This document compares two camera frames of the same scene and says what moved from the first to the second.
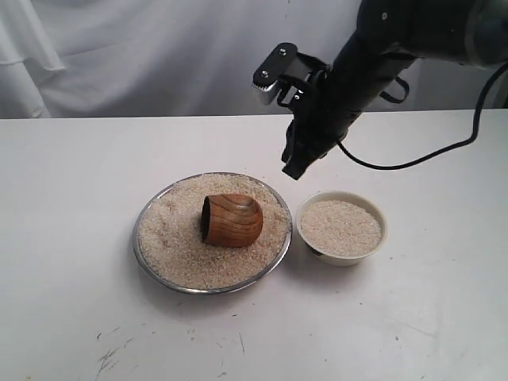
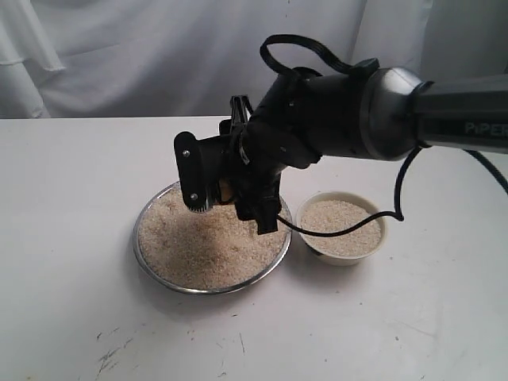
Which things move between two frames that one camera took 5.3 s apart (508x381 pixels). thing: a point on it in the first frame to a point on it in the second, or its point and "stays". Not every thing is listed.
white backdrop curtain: x=105 y=59 stays
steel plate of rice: x=170 y=244 stays
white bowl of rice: x=340 y=228 stays
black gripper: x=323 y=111 to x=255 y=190
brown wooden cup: x=230 y=220 to x=225 y=188
